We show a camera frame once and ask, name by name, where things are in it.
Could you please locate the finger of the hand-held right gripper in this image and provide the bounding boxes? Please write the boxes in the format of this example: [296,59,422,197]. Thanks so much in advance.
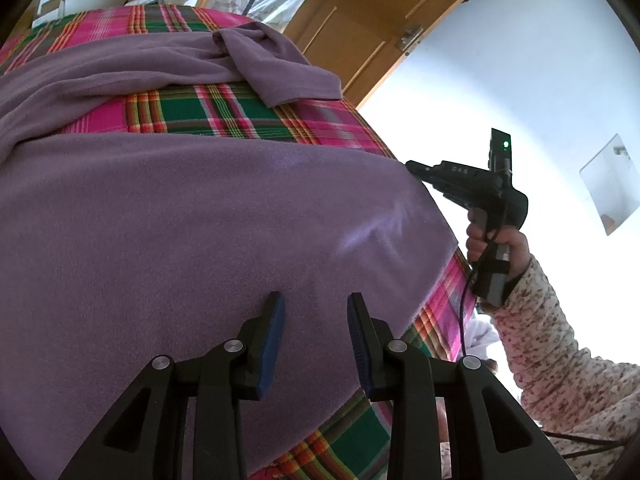
[405,159,443,192]

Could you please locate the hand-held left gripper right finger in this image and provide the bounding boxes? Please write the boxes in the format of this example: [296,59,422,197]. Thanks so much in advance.
[346,292,576,480]

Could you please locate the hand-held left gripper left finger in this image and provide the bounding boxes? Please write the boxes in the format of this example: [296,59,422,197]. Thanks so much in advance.
[57,291,287,480]

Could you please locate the purple fleece pants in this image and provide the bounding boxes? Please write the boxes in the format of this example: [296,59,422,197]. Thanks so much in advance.
[0,25,458,480]

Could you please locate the person's right forearm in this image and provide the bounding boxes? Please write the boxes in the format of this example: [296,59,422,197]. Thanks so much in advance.
[487,255,640,426]

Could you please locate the person's right hand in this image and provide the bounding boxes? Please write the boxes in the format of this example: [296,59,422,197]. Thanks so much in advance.
[465,220,531,281]

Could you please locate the white cloth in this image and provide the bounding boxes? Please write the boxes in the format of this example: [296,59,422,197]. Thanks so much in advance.
[465,312,501,361]

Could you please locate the metal door latch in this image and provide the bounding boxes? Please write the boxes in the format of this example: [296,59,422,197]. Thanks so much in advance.
[397,25,425,53]

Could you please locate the wooden door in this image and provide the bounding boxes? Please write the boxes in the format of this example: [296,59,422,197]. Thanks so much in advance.
[282,0,511,111]

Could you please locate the pink green plaid bed sheet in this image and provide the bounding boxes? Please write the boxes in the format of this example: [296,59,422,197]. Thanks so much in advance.
[0,4,476,480]

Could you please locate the small cardboard box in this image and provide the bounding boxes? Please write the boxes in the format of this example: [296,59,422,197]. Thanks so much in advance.
[32,0,68,28]

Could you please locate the grey wall panel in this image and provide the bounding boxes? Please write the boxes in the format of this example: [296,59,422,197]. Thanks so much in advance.
[580,133,638,237]

